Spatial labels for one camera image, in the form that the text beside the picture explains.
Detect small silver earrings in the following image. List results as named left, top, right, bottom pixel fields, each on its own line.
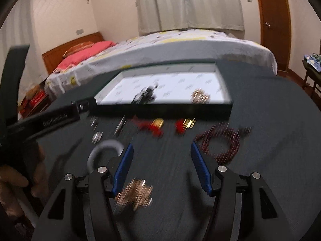
left=90, top=117, right=103, bottom=144

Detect pink pillow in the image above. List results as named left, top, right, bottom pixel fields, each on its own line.
left=53, top=41, right=116, bottom=74

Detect red box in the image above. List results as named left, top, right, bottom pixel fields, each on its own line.
left=18, top=90, right=47, bottom=117

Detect brown embroidered pillow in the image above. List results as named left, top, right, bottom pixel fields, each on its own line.
left=63, top=41, right=95, bottom=58

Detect green white jewelry box tray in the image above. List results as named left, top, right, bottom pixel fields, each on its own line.
left=91, top=63, right=233, bottom=121

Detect grey white curtain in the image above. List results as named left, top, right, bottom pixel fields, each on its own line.
left=137, top=0, right=244, bottom=35

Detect pile of clothes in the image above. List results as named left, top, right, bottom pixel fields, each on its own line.
left=304, top=53, right=321, bottom=73

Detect small gold flower brooch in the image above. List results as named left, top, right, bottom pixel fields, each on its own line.
left=192, top=89, right=210, bottom=104

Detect left side curtain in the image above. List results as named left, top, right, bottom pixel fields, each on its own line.
left=1, top=0, right=38, bottom=102

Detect dark red bead necklace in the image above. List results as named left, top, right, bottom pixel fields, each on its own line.
left=194, top=122, right=253, bottom=164

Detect dark wooden chair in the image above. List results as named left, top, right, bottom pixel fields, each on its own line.
left=302, top=60, right=321, bottom=96

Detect brown wooden door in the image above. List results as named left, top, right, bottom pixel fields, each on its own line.
left=258, top=0, right=292, bottom=72

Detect black cord pendant necklace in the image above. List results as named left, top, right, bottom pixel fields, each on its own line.
left=131, top=82, right=159, bottom=105

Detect wooden headboard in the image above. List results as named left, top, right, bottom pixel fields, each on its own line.
left=42, top=32, right=104, bottom=75

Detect gold pearl flower hairpin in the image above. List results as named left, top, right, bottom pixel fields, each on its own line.
left=115, top=179, right=153, bottom=211

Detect left hand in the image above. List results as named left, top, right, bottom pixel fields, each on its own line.
left=0, top=145, right=51, bottom=219

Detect bed with patterned sheet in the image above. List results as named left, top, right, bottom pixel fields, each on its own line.
left=45, top=29, right=277, bottom=100

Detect dark grey table cloth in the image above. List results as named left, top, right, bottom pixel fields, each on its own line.
left=32, top=61, right=320, bottom=240

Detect white jade bangle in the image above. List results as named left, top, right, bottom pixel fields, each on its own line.
left=87, top=139, right=125, bottom=174

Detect red tassel gold charm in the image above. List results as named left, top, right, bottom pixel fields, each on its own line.
left=132, top=117, right=164, bottom=138

